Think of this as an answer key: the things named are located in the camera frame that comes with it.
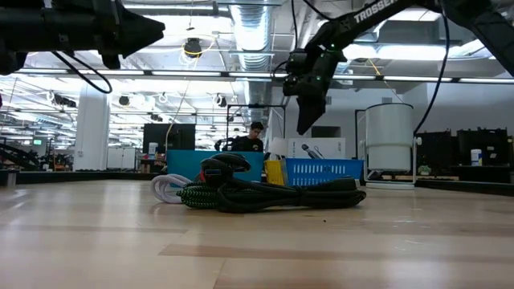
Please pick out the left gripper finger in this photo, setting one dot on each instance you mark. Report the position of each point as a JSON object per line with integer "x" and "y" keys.
{"x": 136, "y": 30}

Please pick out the person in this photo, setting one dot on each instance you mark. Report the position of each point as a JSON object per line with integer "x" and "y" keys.
{"x": 251, "y": 142}

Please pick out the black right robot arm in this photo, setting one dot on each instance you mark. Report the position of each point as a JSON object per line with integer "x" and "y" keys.
{"x": 373, "y": 12}

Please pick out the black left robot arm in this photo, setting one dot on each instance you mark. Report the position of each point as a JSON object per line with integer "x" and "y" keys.
{"x": 20, "y": 32}

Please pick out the large black equipment rack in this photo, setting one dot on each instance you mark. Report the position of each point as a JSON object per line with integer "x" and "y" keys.
{"x": 494, "y": 144}

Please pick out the long ceiling light bar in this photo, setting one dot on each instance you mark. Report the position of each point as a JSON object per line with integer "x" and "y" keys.
{"x": 201, "y": 73}

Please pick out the black ceiling-hung camera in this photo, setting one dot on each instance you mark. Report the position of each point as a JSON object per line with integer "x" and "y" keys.
{"x": 193, "y": 46}

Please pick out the white wipes canister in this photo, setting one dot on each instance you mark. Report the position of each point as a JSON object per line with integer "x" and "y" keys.
{"x": 476, "y": 157}
{"x": 153, "y": 148}

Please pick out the white square column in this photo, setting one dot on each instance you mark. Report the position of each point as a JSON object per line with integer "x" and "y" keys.
{"x": 92, "y": 128}

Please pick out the white box with microphone print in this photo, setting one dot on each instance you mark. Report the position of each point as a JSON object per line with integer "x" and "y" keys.
{"x": 333, "y": 147}

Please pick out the white cylinder on stand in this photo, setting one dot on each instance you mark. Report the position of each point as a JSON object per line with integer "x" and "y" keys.
{"x": 388, "y": 136}

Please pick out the yellow plastic container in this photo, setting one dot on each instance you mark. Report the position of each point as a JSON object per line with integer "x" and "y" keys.
{"x": 275, "y": 172}

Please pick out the small black equipment rack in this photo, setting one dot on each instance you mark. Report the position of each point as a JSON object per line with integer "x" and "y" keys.
{"x": 433, "y": 148}

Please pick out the teal plastic bin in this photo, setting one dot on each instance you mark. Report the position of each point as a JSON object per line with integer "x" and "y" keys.
{"x": 184, "y": 164}

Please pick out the black screen panel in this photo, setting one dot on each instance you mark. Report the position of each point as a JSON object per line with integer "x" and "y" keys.
{"x": 180, "y": 138}

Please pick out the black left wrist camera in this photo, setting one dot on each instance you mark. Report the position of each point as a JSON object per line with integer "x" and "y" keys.
{"x": 110, "y": 60}

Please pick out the blue slotted plastic basket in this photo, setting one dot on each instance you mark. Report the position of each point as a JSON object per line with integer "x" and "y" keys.
{"x": 321, "y": 170}

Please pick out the silver spiral ceiling duct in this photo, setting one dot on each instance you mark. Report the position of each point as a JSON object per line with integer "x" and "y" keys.
{"x": 252, "y": 32}

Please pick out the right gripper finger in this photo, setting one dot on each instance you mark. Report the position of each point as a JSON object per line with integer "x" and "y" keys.
{"x": 309, "y": 118}

